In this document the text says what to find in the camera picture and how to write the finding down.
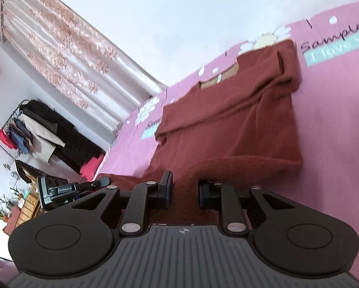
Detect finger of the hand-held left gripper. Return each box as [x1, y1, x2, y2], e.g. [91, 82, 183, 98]
[77, 176, 111, 191]

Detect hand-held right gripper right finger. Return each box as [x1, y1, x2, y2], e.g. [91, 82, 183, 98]
[198, 179, 297, 237]

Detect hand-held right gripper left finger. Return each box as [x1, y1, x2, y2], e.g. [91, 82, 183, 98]
[72, 170, 174, 236]

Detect rust brown knit sweater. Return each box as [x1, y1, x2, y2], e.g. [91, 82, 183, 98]
[95, 40, 303, 225]

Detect metal clothes rack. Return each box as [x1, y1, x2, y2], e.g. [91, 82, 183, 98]
[0, 99, 28, 164]

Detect pink red cloth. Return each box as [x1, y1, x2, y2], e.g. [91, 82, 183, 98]
[80, 155, 105, 182]

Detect wooden cabinet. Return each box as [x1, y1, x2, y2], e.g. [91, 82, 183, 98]
[2, 190, 47, 236]

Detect beige hanging garment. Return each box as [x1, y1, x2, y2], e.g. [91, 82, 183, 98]
[19, 114, 66, 164]

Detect black hanging garment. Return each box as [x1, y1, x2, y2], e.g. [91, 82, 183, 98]
[20, 100, 107, 175]

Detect blue hanging garment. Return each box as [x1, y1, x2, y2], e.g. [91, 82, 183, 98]
[10, 119, 33, 155]

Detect red hanging garment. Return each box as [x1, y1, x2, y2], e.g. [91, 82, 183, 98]
[0, 125, 18, 150]

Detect cream floral curtain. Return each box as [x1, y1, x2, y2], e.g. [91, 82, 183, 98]
[0, 0, 168, 138]

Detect pink floral bed sheet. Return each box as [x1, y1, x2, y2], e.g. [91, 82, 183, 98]
[94, 0, 359, 240]

